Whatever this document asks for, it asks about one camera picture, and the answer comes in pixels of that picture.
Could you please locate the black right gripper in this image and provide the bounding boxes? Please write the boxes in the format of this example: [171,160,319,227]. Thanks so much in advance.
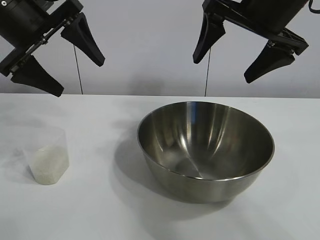
[192,0,310,85]

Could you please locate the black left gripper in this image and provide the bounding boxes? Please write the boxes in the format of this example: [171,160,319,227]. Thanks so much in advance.
[0,0,106,98]

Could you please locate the clear plastic measuring cup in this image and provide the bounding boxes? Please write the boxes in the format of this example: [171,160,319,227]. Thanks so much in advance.
[14,126,70,186]

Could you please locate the stainless steel mixing bowl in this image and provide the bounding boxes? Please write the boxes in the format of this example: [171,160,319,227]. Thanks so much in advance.
[136,101,276,204]

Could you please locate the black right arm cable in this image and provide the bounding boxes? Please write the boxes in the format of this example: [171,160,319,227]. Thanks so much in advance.
[308,0,320,13]

